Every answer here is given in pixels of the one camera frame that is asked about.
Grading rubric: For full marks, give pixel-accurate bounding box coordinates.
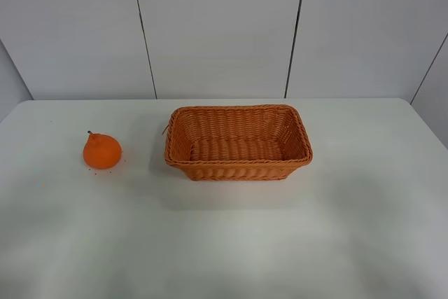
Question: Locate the orange fruit with stem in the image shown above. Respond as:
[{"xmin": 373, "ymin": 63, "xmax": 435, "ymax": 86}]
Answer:
[{"xmin": 83, "ymin": 131, "xmax": 123, "ymax": 169}]

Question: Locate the orange wicker basket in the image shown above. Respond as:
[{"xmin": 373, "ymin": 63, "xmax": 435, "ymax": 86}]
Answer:
[{"xmin": 164, "ymin": 104, "xmax": 313, "ymax": 181}]

